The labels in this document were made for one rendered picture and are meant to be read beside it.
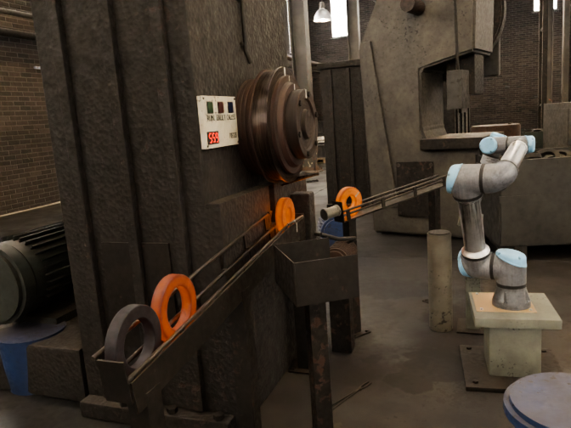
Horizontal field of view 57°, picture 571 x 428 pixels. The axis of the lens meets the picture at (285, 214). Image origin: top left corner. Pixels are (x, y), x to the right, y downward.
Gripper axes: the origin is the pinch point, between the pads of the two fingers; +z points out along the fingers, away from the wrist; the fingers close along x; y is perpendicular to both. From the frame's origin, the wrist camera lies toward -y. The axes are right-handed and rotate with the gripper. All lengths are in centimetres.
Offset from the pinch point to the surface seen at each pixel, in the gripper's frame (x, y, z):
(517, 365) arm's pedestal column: 45, -35, 50
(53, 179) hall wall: -434, 632, 257
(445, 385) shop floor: 54, -11, 66
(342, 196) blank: 12, 62, 14
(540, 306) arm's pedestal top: 35, -36, 26
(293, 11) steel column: -794, 417, -122
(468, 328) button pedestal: -6, -18, 63
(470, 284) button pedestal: -5.7, -10.6, 39.9
